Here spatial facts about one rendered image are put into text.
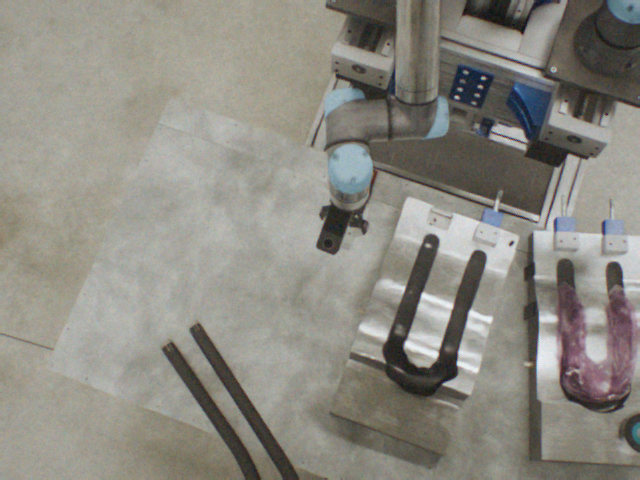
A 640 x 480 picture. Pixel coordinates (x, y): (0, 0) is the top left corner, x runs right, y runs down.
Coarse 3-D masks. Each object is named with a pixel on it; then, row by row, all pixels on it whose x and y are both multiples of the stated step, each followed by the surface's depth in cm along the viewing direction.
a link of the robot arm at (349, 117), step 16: (336, 96) 147; (352, 96) 146; (336, 112) 146; (352, 112) 145; (368, 112) 145; (384, 112) 145; (336, 128) 145; (352, 128) 145; (368, 128) 146; (384, 128) 146; (368, 144) 147
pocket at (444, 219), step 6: (432, 210) 184; (438, 210) 183; (432, 216) 184; (438, 216) 184; (444, 216) 184; (450, 216) 183; (426, 222) 184; (432, 222) 184; (438, 222) 184; (444, 222) 184; (450, 222) 183; (444, 228) 184
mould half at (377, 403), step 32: (416, 224) 181; (416, 256) 180; (448, 256) 179; (512, 256) 179; (384, 288) 178; (448, 288) 178; (480, 288) 178; (384, 320) 172; (416, 320) 174; (480, 320) 176; (352, 352) 171; (416, 352) 169; (480, 352) 171; (352, 384) 175; (384, 384) 175; (448, 384) 168; (352, 416) 173; (384, 416) 173; (416, 416) 173; (448, 416) 173
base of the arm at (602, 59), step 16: (592, 16) 170; (576, 32) 174; (592, 32) 168; (576, 48) 174; (592, 48) 170; (608, 48) 167; (624, 48) 165; (592, 64) 172; (608, 64) 170; (624, 64) 170
